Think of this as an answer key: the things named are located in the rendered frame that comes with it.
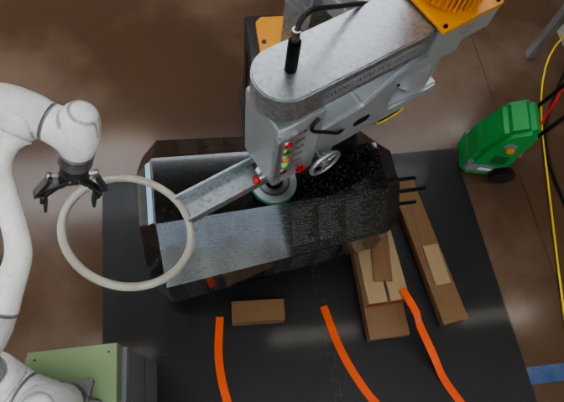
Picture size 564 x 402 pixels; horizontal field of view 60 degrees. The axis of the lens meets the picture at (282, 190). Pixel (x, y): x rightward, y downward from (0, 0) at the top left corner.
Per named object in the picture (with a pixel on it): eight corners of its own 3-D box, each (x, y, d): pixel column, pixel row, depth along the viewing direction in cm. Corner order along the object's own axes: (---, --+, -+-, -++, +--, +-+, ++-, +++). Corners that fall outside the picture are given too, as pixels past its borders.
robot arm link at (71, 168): (98, 162, 129) (96, 175, 133) (91, 136, 133) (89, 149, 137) (60, 164, 124) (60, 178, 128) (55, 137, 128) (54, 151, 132)
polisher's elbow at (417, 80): (375, 69, 212) (388, 38, 194) (407, 50, 218) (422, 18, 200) (404, 100, 206) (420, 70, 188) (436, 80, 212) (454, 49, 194)
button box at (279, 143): (286, 165, 190) (294, 127, 165) (290, 171, 190) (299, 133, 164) (269, 175, 188) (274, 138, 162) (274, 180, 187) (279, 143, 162)
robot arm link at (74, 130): (105, 144, 133) (58, 123, 131) (112, 105, 121) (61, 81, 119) (86, 171, 126) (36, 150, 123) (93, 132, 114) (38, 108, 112)
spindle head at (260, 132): (312, 114, 217) (329, 45, 177) (341, 151, 211) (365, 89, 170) (243, 150, 207) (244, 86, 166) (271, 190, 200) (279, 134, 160)
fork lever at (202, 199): (308, 123, 220) (310, 117, 215) (332, 155, 214) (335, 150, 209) (169, 194, 198) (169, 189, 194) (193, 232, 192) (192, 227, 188)
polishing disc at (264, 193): (259, 209, 221) (259, 207, 220) (244, 169, 229) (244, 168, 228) (303, 195, 226) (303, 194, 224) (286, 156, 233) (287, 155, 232)
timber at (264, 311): (232, 326, 282) (232, 322, 271) (231, 305, 287) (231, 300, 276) (284, 323, 285) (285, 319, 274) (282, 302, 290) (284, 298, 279)
